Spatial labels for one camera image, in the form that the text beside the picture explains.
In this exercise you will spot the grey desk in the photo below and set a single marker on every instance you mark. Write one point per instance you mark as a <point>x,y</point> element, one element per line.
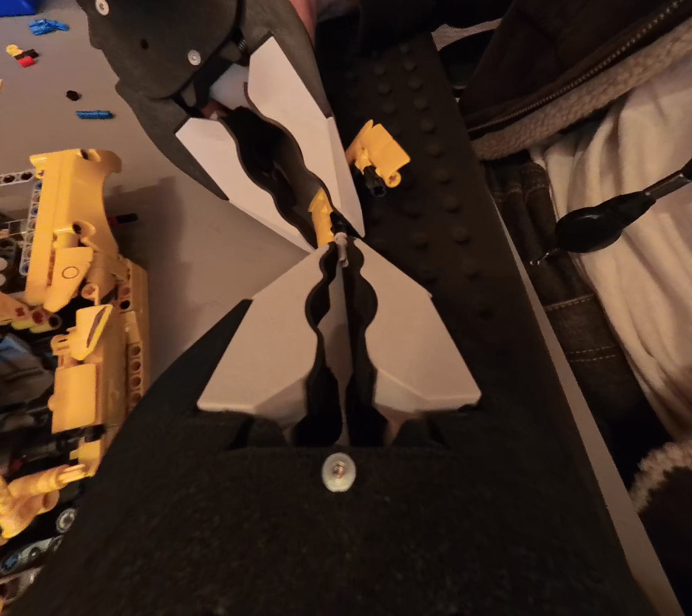
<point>189,248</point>

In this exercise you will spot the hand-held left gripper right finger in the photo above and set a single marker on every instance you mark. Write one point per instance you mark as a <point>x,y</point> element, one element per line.
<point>421,351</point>

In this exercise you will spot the small grey brick pin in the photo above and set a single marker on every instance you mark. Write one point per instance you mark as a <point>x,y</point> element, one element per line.
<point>343,248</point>

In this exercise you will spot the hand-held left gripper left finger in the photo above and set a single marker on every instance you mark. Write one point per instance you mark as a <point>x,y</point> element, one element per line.
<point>259,356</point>

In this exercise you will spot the person's white shirt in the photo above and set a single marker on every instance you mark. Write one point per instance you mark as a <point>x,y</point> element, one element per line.
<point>638,302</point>

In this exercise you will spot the long blue brick pin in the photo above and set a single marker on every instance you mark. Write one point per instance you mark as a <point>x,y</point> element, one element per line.
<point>94,114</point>

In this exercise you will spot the yellow toy brick car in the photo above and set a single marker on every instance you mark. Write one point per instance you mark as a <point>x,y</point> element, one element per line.
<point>75,248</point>

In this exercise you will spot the scattered small brick pins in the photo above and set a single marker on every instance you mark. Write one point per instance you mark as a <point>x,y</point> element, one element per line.
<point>48,26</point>

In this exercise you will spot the yellow black brick subassembly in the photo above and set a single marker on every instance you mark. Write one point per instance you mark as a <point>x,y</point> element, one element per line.
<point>378,148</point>

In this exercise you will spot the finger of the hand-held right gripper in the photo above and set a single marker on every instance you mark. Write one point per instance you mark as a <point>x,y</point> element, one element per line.
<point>227,167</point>
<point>292,97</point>

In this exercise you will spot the person's dark jeans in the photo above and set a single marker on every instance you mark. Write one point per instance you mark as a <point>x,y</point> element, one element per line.
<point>584,329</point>

